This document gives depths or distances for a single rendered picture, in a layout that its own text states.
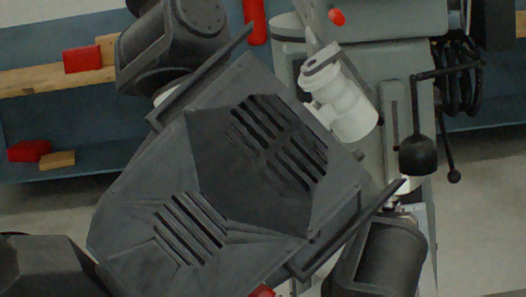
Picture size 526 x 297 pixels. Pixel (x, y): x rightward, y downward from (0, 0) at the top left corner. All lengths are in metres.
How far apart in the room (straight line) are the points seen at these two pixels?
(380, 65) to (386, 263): 0.52
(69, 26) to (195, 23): 4.89
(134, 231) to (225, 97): 0.18
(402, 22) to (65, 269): 0.75
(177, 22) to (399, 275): 0.43
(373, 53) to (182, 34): 0.53
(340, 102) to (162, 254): 0.34
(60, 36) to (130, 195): 5.03
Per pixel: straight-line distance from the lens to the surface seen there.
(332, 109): 1.08
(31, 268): 0.96
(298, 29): 1.95
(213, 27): 1.02
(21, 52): 6.00
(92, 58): 5.28
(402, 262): 1.03
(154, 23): 1.03
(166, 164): 0.88
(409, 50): 1.45
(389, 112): 1.43
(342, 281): 0.99
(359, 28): 1.39
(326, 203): 0.87
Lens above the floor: 1.92
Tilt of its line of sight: 19 degrees down
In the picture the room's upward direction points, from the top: 7 degrees counter-clockwise
